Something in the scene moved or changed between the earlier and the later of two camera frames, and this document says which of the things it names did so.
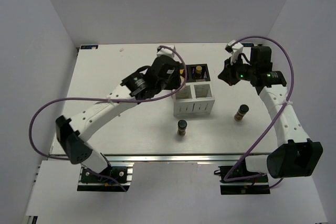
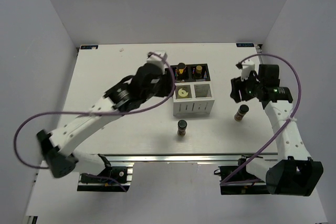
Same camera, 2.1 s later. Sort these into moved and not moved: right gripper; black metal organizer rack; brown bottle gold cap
Moved: right gripper
Not moved: black metal organizer rack; brown bottle gold cap
